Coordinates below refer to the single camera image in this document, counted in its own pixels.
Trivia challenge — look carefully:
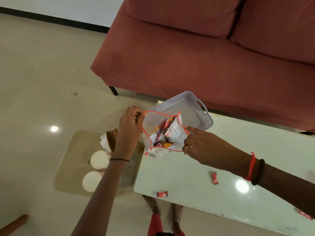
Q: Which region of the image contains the person's right hand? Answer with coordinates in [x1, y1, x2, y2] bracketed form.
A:
[182, 126, 243, 175]

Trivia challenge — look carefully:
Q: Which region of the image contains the person's left hand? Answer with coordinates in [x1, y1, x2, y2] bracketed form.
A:
[115, 106, 146, 160]

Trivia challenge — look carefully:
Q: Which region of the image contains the clear red-edged zip bag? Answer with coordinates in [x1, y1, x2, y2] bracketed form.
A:
[142, 110, 191, 157]

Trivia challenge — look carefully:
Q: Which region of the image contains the person's right forearm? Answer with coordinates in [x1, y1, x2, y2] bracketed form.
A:
[240, 155, 315, 219]

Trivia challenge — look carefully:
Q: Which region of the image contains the person's left forearm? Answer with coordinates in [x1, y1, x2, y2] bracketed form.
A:
[70, 158, 130, 236]

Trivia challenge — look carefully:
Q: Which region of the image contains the red snack packet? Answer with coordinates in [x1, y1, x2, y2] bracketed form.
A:
[155, 119, 168, 141]

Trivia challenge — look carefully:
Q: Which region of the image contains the brown paper bag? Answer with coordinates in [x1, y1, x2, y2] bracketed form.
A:
[106, 128, 119, 154]

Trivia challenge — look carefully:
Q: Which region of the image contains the white snack packet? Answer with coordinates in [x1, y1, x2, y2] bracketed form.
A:
[163, 115, 184, 141]

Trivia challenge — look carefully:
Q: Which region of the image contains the orange brown snack packet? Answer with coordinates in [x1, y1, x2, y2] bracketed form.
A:
[153, 141, 175, 149]

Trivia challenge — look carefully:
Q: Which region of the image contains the white plastic bag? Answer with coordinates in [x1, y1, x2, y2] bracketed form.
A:
[99, 134, 113, 154]

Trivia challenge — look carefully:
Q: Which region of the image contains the white perforated plastic basket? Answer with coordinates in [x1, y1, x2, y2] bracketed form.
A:
[148, 91, 214, 132]

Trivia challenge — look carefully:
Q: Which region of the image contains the white paper cup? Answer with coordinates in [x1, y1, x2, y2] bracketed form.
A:
[89, 150, 110, 170]
[82, 170, 103, 193]

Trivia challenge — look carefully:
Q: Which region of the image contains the red fabric sofa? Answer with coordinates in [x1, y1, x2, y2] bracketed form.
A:
[90, 0, 315, 133]

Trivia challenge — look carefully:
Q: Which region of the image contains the person's left leg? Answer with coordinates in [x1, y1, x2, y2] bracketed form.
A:
[143, 195, 164, 236]

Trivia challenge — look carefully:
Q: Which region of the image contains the person's leg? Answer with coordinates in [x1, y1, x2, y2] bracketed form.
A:
[143, 195, 164, 236]
[170, 203, 186, 236]

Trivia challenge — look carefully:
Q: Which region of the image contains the red sofa back cushion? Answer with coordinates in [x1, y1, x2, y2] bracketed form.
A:
[125, 0, 247, 39]
[230, 0, 315, 66]

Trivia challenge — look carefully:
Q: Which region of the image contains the person's right leg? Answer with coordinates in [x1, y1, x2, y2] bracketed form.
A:
[170, 203, 186, 236]

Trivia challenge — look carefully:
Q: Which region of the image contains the black skirting board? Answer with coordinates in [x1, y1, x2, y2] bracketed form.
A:
[0, 6, 110, 34]

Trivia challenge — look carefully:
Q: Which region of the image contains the red wrist thread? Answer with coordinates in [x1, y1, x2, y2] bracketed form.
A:
[244, 152, 256, 182]

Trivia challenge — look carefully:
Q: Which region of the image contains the black bead bracelet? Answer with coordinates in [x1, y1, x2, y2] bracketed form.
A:
[251, 159, 266, 186]

